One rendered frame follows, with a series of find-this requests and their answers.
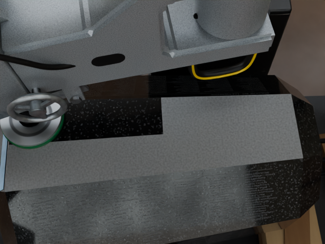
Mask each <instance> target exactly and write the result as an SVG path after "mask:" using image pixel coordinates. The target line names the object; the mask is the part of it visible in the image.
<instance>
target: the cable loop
mask: <svg viewBox="0 0 325 244"><path fill-rule="evenodd" d="M267 13H268V16H269V15H270V10H268V12H267ZM256 56H257V53H255V54H250V55H247V56H246V57H245V59H244V60H243V61H242V62H240V63H238V64H235V65H232V66H228V67H224V68H219V69H213V70H199V69H198V68H197V64H196V65H190V66H188V70H189V72H190V74H191V75H192V76H193V77H194V78H197V79H203V80H207V79H216V78H221V77H226V76H232V75H236V74H239V73H241V72H243V71H245V70H247V69H248V68H249V67H250V66H251V65H252V63H253V62H254V60H255V58H256Z"/></svg>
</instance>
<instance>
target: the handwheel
mask: <svg viewBox="0 0 325 244"><path fill-rule="evenodd" d="M43 100H45V101H43ZM27 101H31V102H30V103H29V105H28V106H25V105H19V104H21V103H24V102H27ZM53 103H57V104H59V105H60V108H59V109H58V110H57V111H56V112H54V113H51V114H48V115H46V113H47V111H46V107H47V106H49V105H51V104H53ZM15 110H20V111H29V114H30V115H31V116H25V115H21V114H19V113H17V112H15ZM66 110H67V103H66V101H65V100H64V99H63V98H61V97H59V96H57V95H54V94H50V93H41V90H40V88H33V89H32V93H29V94H25V95H22V96H19V97H17V98H15V99H13V100H12V101H11V102H10V103H9V104H8V106H7V113H8V114H9V116H10V117H12V118H13V119H15V120H17V121H21V122H30V123H37V122H47V121H51V120H54V119H56V118H59V117H60V116H62V115H63V114H64V113H65V112H66Z"/></svg>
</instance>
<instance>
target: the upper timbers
mask: <svg viewBox="0 0 325 244"><path fill-rule="evenodd" d="M262 242H263V244H284V229H280V230H276V231H271V232H266V233H262ZM310 244H322V239H321V235H320V230H319V225H318V220H317V216H316V211H315V206H314V205H313V206H312V207H311V208H310Z"/></svg>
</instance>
